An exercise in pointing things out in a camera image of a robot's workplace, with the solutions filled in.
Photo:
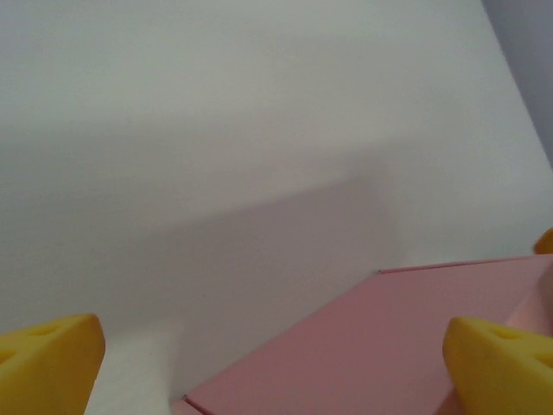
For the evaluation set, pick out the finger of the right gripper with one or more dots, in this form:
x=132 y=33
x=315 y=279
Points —
x=545 y=245

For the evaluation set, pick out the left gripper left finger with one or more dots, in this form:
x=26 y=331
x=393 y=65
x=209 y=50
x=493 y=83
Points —
x=47 y=372

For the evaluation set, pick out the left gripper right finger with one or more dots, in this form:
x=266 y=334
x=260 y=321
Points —
x=505 y=376

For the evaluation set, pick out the pink cloth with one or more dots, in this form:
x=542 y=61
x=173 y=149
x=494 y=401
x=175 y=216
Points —
x=345 y=346

